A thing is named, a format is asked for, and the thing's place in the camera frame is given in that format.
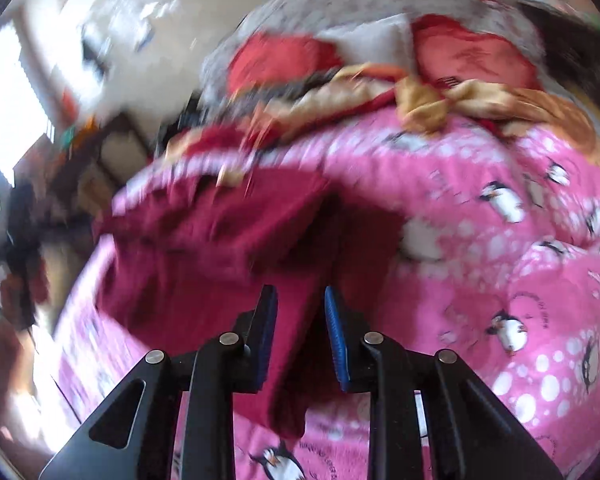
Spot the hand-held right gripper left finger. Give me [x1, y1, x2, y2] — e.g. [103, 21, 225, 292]
[39, 284, 280, 480]

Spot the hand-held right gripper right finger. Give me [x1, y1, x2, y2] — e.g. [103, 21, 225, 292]
[323, 286, 566, 480]

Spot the dark red sweater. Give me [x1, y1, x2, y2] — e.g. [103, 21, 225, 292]
[92, 162, 406, 441]

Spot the dark wooden table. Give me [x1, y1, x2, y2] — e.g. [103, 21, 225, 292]
[15, 112, 148, 221]

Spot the window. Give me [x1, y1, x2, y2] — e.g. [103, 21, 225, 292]
[0, 25, 56, 171]

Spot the pink penguin print blanket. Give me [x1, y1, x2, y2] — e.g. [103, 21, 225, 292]
[55, 110, 600, 480]

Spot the black tripod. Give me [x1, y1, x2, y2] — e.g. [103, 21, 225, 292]
[155, 95, 206, 156]

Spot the dark hanging cloth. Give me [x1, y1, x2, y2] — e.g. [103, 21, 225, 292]
[80, 25, 106, 81]

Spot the red and gold blanket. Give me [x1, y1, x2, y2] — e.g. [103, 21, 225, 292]
[165, 62, 600, 171]

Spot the large red heart pillow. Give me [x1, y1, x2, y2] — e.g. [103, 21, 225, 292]
[227, 32, 343, 96]

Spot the white pillow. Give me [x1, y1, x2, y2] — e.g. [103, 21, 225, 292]
[320, 14, 416, 66]

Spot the small red heart pillow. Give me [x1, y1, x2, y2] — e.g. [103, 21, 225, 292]
[412, 15, 538, 91]

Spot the floral grey quilt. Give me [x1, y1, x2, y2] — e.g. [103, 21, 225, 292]
[200, 0, 546, 106]

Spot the dark carved wooden headboard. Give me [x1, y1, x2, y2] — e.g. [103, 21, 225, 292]
[520, 0, 600, 116]

